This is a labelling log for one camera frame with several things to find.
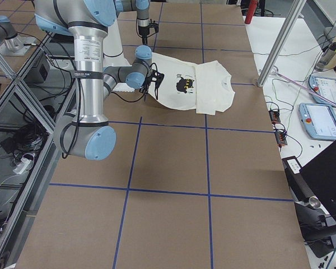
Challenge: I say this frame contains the reacher stick with white hook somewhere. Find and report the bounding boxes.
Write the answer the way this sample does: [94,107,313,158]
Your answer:
[269,71,336,108]

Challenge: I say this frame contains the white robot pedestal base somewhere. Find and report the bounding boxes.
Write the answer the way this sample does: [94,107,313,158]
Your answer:
[98,1,134,96]

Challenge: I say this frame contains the blue teach pendant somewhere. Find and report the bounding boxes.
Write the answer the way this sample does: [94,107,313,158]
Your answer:
[309,75,336,103]
[298,103,336,141]

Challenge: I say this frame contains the aluminium frame post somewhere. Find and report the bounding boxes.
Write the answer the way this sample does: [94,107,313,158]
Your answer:
[257,0,306,87]

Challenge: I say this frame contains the white power strip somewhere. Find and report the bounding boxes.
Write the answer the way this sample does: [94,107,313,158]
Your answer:
[13,157,34,174]

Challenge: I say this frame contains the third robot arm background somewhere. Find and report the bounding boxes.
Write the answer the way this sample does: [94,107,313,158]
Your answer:
[0,15,30,56]

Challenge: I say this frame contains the black laptop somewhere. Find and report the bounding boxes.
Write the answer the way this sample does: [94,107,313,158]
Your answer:
[300,140,336,221]

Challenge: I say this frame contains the grey drink bottle green cap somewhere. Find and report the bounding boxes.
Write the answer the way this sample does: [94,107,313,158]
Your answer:
[315,42,336,71]

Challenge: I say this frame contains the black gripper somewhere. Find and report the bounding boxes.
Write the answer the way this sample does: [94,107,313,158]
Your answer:
[139,69,165,102]
[137,18,159,45]

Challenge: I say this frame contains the lower blue teach pendant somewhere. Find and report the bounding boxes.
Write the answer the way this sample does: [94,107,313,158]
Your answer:
[298,103,336,141]

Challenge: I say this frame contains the black box with label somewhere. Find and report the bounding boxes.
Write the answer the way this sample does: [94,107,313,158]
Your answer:
[282,156,314,202]

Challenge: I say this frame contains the cream long sleeve shirt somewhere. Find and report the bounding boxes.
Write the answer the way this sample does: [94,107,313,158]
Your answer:
[148,53,235,115]

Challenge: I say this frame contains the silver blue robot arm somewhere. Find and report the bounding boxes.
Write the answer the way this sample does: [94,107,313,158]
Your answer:
[35,1,164,160]
[114,0,159,45]

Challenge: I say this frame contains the red water bottle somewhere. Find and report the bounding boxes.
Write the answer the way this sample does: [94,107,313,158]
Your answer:
[244,0,259,24]

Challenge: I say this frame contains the orange black circuit board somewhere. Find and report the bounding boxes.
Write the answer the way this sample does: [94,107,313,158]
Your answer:
[269,109,287,148]

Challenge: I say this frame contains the upper blue teach pendant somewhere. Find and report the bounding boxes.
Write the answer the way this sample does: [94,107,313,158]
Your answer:
[309,75,336,103]

